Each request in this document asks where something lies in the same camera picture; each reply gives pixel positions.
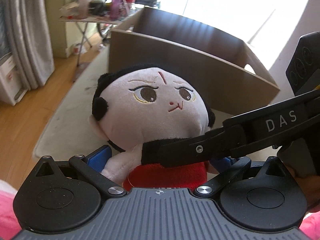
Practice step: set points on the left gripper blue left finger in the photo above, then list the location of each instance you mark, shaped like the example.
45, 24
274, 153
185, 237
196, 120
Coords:
98, 158

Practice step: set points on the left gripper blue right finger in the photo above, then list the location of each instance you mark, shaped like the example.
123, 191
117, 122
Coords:
222, 164

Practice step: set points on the plush doll black hair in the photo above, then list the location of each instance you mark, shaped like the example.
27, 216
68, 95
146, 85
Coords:
137, 110

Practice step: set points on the person right hand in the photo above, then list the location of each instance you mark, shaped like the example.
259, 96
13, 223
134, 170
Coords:
311, 188

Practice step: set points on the brown cardboard box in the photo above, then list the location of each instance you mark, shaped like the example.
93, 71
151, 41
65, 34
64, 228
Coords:
220, 66

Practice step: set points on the white water dispenser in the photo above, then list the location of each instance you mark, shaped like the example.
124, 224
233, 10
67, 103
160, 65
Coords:
12, 87

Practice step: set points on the pink plastic tumbler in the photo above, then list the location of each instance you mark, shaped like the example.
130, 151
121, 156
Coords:
83, 9

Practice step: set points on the beige curtain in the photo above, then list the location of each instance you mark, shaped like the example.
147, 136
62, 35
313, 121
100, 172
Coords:
29, 39

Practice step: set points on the cluttered folding side table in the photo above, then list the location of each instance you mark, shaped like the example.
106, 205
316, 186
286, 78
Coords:
69, 13

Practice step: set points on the dark glass teapot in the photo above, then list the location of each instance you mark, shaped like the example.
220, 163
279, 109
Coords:
96, 7

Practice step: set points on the purple plastic bottle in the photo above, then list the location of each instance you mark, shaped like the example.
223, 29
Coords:
115, 10

